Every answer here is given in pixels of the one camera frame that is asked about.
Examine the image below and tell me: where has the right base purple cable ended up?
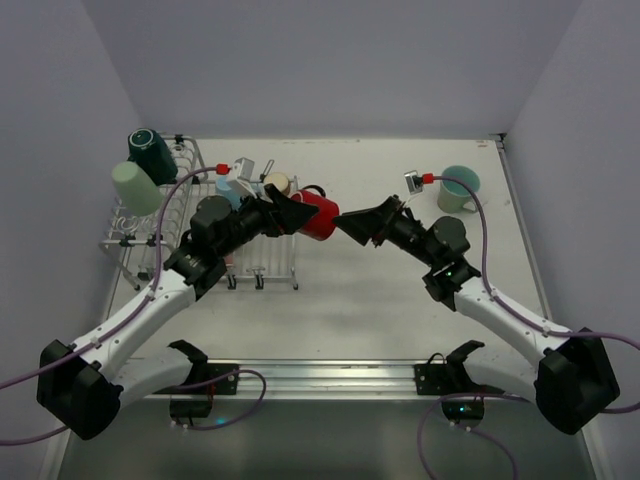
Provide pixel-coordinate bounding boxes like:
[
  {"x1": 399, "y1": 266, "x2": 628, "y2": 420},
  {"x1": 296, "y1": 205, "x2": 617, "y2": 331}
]
[{"x1": 416, "y1": 391, "x2": 525, "y2": 480}]

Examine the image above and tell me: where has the light green tumbler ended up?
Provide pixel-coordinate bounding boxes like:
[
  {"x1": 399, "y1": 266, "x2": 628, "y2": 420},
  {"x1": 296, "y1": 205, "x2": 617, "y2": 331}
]
[{"x1": 111, "y1": 161, "x2": 163, "y2": 217}]

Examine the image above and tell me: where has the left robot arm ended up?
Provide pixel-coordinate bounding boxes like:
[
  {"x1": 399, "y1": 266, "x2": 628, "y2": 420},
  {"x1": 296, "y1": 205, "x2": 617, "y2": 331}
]
[{"x1": 36, "y1": 184, "x2": 319, "y2": 440}]

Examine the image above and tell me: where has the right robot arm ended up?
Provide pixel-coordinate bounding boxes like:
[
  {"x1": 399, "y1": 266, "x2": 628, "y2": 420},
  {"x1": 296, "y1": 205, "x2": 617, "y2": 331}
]
[{"x1": 333, "y1": 196, "x2": 620, "y2": 434}]

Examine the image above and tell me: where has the left black controller box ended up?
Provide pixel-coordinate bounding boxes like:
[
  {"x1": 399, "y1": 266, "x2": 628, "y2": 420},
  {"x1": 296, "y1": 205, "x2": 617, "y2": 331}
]
[{"x1": 169, "y1": 400, "x2": 212, "y2": 424}]

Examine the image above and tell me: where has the right black controller box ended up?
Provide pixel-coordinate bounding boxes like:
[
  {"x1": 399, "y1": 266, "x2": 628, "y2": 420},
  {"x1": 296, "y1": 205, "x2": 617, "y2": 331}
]
[{"x1": 441, "y1": 400, "x2": 485, "y2": 429}]

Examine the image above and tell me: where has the light blue mug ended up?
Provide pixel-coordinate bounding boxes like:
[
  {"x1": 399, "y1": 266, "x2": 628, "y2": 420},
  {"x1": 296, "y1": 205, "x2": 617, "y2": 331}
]
[{"x1": 215, "y1": 177, "x2": 260, "y2": 210}]

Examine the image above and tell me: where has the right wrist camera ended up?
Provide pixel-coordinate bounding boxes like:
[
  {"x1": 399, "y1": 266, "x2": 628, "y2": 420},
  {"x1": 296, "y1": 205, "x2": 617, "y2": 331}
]
[{"x1": 404, "y1": 171, "x2": 424, "y2": 196}]

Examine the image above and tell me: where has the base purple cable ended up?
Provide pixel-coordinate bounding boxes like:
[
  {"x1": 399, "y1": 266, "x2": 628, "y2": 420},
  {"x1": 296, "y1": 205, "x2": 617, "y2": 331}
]
[
  {"x1": 416, "y1": 391, "x2": 525, "y2": 480},
  {"x1": 174, "y1": 364, "x2": 269, "y2": 432}
]

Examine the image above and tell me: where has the dark green mug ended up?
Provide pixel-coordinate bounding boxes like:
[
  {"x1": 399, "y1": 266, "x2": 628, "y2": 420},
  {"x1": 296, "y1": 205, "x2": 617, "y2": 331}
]
[{"x1": 127, "y1": 128, "x2": 178, "y2": 186}]

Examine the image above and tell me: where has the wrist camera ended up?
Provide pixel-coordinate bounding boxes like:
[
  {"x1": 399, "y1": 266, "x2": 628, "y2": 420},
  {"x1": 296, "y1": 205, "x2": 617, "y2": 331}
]
[
  {"x1": 404, "y1": 171, "x2": 424, "y2": 196},
  {"x1": 226, "y1": 157, "x2": 255, "y2": 197}
]

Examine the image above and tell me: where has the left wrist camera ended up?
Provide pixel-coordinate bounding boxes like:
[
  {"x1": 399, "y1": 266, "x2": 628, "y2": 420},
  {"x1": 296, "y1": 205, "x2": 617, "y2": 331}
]
[{"x1": 226, "y1": 157, "x2": 255, "y2": 197}]

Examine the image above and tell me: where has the aluminium mounting rail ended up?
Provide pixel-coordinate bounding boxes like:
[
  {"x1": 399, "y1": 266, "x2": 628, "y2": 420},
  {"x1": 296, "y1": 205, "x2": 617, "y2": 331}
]
[{"x1": 144, "y1": 357, "x2": 591, "y2": 402}]

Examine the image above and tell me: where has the black controller box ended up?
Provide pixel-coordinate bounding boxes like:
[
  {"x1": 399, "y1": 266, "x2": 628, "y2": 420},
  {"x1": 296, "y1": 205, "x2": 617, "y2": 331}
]
[
  {"x1": 441, "y1": 400, "x2": 485, "y2": 429},
  {"x1": 169, "y1": 400, "x2": 212, "y2": 424}
]

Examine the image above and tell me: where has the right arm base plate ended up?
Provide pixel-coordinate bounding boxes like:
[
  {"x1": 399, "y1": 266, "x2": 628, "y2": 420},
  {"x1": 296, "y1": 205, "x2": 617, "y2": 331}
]
[{"x1": 413, "y1": 363, "x2": 481, "y2": 396}]

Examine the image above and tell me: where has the pale green mug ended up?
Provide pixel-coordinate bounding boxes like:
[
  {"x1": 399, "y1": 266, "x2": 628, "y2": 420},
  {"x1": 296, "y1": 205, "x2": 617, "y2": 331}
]
[{"x1": 437, "y1": 165, "x2": 481, "y2": 214}]

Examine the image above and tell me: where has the metal wire dish rack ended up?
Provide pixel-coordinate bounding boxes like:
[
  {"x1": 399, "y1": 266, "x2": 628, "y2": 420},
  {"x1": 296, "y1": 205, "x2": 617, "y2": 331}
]
[{"x1": 99, "y1": 133, "x2": 302, "y2": 293}]

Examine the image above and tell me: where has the red mug black handle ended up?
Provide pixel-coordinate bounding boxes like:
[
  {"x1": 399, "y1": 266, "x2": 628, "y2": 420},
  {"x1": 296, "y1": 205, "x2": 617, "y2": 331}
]
[{"x1": 290, "y1": 185, "x2": 340, "y2": 241}]

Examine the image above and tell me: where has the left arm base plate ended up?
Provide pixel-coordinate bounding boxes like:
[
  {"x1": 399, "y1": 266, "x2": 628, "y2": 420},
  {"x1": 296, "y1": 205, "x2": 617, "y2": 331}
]
[{"x1": 156, "y1": 362, "x2": 240, "y2": 396}]

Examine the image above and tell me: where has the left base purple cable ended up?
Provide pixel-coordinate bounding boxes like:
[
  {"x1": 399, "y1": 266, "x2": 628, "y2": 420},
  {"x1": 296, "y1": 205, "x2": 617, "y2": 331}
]
[{"x1": 174, "y1": 364, "x2": 269, "y2": 432}]

